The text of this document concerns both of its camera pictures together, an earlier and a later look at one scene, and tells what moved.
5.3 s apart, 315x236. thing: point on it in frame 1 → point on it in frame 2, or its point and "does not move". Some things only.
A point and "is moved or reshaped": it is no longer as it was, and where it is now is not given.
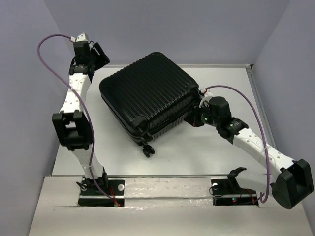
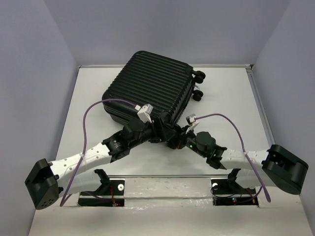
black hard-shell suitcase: [149, 96] is moved or reshaped
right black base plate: [229, 192] does not move
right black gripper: [192, 118] → [178, 141]
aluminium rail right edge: [257, 97] does not move
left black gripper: [103, 59] → [162, 134]
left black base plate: [90, 196] does not move
